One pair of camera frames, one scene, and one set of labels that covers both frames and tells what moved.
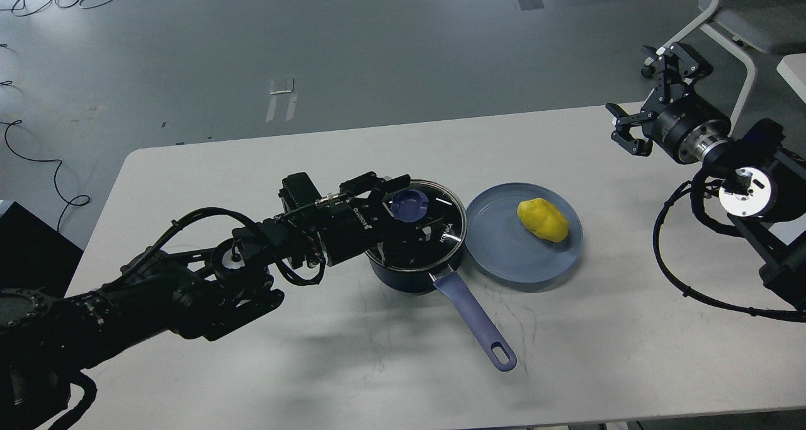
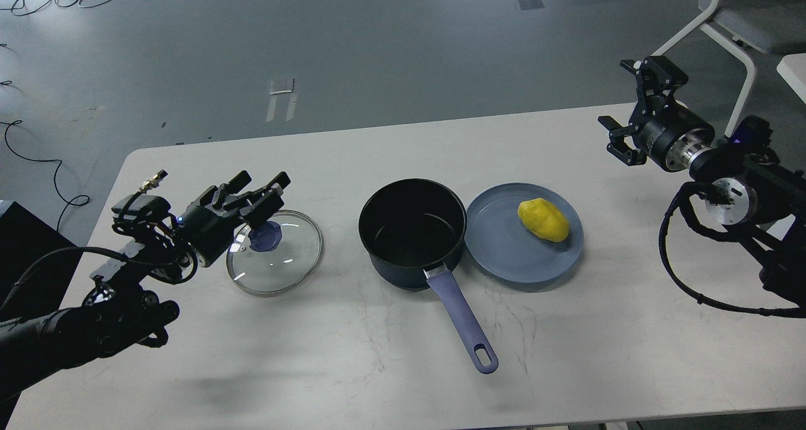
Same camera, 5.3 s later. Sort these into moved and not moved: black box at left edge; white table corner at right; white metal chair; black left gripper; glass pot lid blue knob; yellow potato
Moved: glass pot lid blue knob; black left gripper
Not moved: yellow potato; white table corner at right; white metal chair; black box at left edge
